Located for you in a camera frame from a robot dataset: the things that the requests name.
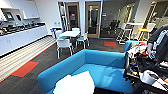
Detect white bar stool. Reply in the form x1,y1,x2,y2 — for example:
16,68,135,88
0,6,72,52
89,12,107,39
116,22,133,44

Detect white high table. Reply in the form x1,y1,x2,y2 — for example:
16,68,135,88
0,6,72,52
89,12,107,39
126,21,145,43

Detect yellow seat bar stool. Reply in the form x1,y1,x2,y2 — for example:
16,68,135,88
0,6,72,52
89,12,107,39
138,23,156,43

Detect black cart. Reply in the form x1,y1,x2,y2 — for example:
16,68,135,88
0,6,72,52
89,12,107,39
123,43,168,94

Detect wooden framed glass door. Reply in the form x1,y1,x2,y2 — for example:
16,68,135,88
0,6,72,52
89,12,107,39
64,2,81,33
84,1,103,39

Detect white upper kitchen cabinets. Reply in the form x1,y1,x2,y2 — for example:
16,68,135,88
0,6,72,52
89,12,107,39
0,0,41,20

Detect white chair blue seat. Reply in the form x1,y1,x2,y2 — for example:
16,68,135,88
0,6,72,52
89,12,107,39
54,29,64,40

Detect dark blue bin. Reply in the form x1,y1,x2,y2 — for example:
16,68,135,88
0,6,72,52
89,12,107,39
49,27,61,35

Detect black office chair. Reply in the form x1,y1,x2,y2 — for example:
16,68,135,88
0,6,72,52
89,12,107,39
108,19,121,35

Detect white kitchen counter cabinets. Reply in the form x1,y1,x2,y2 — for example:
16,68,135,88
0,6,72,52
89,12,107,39
0,22,50,57

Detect white t-shirt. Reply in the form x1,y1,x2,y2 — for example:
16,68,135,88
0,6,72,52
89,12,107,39
52,70,96,94

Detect white square table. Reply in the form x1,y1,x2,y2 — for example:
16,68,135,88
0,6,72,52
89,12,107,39
58,30,82,51

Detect white chair teal seat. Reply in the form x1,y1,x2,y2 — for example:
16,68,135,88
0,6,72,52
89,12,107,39
75,32,91,50

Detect small blue white wall sign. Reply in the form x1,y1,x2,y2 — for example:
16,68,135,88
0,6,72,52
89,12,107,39
53,21,62,28

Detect white and red cloth pile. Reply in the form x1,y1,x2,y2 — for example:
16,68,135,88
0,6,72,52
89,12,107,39
127,41,148,58

